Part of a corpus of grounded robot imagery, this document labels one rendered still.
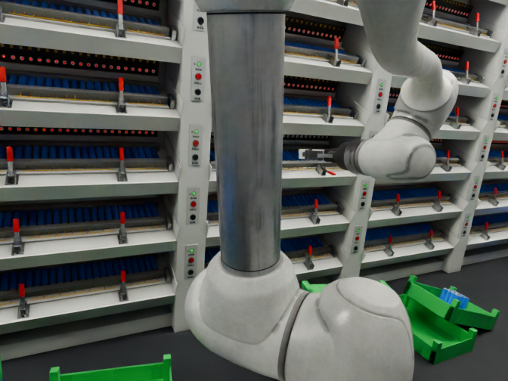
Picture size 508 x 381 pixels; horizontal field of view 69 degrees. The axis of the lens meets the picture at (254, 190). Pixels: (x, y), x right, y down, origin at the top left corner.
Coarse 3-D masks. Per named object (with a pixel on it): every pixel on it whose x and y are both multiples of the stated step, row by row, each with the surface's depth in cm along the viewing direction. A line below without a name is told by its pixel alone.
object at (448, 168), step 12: (432, 144) 181; (444, 156) 176; (456, 156) 178; (468, 156) 174; (444, 168) 167; (456, 168) 173; (468, 168) 175; (420, 180) 161; (432, 180) 165; (444, 180) 169; (456, 180) 173
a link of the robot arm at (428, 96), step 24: (360, 0) 44; (384, 0) 42; (408, 0) 42; (384, 24) 46; (408, 24) 46; (384, 48) 51; (408, 48) 51; (408, 72) 58; (432, 72) 68; (408, 96) 80; (432, 96) 77; (456, 96) 83; (432, 120) 80
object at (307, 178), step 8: (336, 144) 152; (288, 176) 129; (296, 176) 131; (304, 176) 132; (312, 176) 134; (320, 176) 135; (328, 176) 136; (336, 176) 138; (344, 176) 139; (352, 176) 141; (288, 184) 130; (296, 184) 132; (304, 184) 134; (312, 184) 135; (320, 184) 137; (328, 184) 139; (336, 184) 141; (344, 184) 143; (352, 184) 145
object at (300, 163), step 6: (210, 162) 120; (282, 162) 132; (288, 162) 133; (294, 162) 134; (300, 162) 135; (306, 162) 136; (312, 162) 137; (318, 162) 138; (324, 162) 140; (330, 162) 141; (288, 168) 132; (312, 168) 136
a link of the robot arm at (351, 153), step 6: (348, 144) 92; (354, 144) 90; (360, 144) 88; (348, 150) 90; (354, 150) 89; (348, 156) 90; (354, 156) 88; (348, 162) 90; (354, 162) 89; (348, 168) 92; (354, 168) 90; (360, 174) 91
